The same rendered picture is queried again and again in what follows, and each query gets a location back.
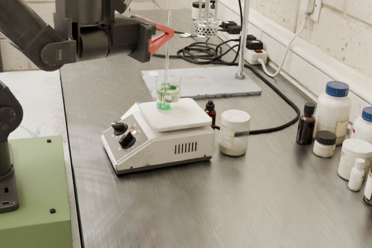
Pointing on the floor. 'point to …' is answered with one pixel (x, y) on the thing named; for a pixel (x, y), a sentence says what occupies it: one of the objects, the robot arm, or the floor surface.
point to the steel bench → (270, 139)
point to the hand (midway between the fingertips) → (169, 32)
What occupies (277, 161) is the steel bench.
